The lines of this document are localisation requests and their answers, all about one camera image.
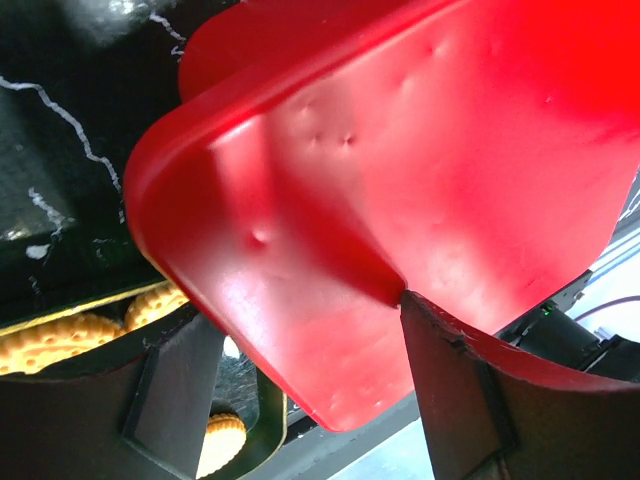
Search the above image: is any red tin lid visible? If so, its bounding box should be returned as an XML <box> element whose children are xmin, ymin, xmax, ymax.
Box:
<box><xmin>124</xmin><ymin>1</ymin><xmax>639</xmax><ymax>432</ymax></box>

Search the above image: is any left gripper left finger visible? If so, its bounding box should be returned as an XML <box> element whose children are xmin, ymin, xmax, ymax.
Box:
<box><xmin>1</xmin><ymin>314</ymin><xmax>224</xmax><ymax>479</ymax></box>

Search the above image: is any far right round biscuit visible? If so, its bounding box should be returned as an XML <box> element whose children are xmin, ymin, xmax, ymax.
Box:
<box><xmin>124</xmin><ymin>283</ymin><xmax>189</xmax><ymax>332</ymax></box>

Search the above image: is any corner round biscuit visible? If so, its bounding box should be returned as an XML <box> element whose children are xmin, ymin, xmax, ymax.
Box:
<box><xmin>196</xmin><ymin>413</ymin><xmax>247</xmax><ymax>479</ymax></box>

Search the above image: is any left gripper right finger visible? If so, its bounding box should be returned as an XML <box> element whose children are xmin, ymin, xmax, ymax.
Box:
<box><xmin>401</xmin><ymin>291</ymin><xmax>639</xmax><ymax>479</ymax></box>

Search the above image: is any black cookie tray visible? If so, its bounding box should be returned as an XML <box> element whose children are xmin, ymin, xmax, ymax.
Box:
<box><xmin>1</xmin><ymin>285</ymin><xmax>288</xmax><ymax>479</ymax></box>

